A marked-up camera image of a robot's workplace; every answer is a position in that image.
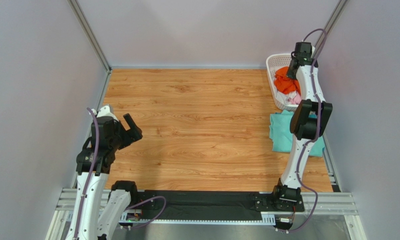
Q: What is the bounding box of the orange t shirt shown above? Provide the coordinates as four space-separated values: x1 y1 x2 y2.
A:
274 66 301 94

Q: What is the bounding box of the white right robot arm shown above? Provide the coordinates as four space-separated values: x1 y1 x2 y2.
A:
272 41 333 211

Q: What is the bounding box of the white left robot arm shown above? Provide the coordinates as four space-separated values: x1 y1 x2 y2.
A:
66 104 143 240

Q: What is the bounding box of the white plastic laundry basket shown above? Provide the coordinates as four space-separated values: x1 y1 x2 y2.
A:
265 53 317 112

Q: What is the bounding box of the pink t shirt in basket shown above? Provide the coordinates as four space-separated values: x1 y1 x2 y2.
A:
287 91 302 105

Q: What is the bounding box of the white t shirt in basket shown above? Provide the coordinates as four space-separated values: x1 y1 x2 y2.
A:
276 91 296 106

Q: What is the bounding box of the teal folded t shirt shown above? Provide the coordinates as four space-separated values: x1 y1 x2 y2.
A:
269 110 325 157

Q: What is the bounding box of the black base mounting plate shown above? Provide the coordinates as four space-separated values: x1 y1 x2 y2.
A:
129 190 305 221

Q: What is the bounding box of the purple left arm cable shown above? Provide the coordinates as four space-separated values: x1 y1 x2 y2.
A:
74 107 167 239

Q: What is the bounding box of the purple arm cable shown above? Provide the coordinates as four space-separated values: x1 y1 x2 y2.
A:
74 107 167 239
274 28 329 233

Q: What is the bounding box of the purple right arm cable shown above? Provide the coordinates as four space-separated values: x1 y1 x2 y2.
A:
274 28 329 233

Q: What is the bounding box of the right aluminium corner post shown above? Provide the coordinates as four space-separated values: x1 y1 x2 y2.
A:
314 0 348 51

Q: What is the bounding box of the aluminium corner post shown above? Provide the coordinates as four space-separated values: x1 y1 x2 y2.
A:
68 0 112 73
314 0 348 51

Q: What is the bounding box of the left aluminium corner post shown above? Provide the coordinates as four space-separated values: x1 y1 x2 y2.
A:
68 0 112 73

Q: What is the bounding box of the aluminium frame rail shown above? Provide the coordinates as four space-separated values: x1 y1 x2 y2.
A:
47 181 366 240

